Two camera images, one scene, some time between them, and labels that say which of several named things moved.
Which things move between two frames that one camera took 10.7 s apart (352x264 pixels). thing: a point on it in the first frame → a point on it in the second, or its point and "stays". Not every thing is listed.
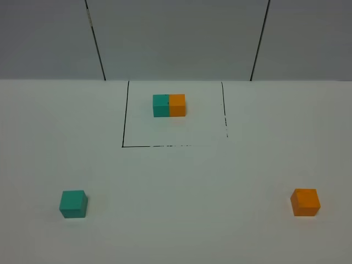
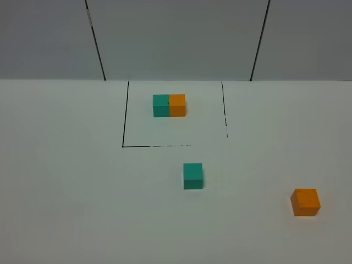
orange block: (305, 202) stays
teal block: (73, 204) → (193, 176)
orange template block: (177, 103) stays
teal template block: (160, 105) stays
